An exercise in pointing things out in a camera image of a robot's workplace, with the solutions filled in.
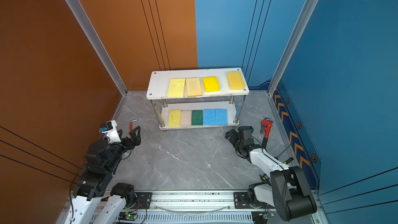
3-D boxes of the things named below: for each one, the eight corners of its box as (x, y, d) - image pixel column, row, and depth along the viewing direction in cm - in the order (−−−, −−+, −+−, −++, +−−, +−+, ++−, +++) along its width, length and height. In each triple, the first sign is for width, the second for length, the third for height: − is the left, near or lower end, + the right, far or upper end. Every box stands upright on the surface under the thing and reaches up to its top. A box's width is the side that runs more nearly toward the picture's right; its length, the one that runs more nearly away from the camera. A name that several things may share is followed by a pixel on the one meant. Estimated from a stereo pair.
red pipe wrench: (255, 144, 95) (256, 142, 93) (262, 118, 107) (263, 116, 105) (266, 148, 93) (268, 146, 91) (272, 121, 105) (273, 119, 104)
